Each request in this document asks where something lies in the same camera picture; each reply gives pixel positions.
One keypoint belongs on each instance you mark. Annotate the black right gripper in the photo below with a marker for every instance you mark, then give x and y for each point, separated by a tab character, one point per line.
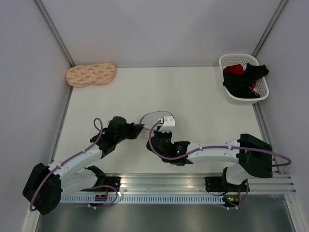
157	134

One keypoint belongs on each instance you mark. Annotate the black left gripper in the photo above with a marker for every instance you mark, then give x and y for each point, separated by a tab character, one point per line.
134	130

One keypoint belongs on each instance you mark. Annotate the round white mesh laundry bag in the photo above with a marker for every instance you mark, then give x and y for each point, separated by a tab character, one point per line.
149	119

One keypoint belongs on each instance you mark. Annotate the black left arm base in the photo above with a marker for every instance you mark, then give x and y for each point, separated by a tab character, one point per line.
107	185

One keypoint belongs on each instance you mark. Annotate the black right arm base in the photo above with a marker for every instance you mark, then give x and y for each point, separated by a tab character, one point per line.
215	184

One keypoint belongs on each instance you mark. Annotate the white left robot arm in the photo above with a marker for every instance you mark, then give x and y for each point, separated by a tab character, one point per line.
48	184

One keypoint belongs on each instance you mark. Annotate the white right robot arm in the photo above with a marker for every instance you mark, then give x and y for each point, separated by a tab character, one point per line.
250	156

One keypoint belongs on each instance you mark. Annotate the pink patterned bra case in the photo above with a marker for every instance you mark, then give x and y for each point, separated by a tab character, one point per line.
91	74

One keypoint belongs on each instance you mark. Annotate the black underwear garment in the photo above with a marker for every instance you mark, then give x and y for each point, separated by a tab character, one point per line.
242	86

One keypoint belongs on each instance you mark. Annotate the white plastic basket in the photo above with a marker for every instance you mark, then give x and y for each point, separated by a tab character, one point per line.
243	59

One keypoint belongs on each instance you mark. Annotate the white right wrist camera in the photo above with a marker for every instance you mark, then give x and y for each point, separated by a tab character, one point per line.
167	124

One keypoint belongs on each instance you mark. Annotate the aluminium mounting rail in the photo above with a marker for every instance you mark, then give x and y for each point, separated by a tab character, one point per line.
196	184

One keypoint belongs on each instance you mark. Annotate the white slotted cable duct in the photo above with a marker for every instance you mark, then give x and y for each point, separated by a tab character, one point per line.
144	199

